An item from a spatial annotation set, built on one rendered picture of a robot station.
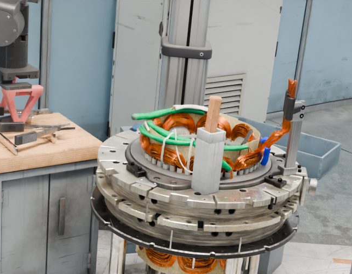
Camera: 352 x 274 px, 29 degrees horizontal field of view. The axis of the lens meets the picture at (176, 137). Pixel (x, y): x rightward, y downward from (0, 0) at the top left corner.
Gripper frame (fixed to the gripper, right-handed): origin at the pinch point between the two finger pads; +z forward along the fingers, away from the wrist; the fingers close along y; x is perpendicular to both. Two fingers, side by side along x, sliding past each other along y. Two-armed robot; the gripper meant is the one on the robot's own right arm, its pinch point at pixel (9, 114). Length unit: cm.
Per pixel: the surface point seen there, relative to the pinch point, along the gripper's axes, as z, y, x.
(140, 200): 1.7, 36.1, 4.5
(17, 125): -0.4, 6.6, -1.4
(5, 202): 10.2, 13.0, -6.0
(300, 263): 31, 25, 54
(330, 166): 5, 32, 50
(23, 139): -0.1, 12.4, -2.8
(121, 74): 51, -183, 139
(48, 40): 35, -197, 103
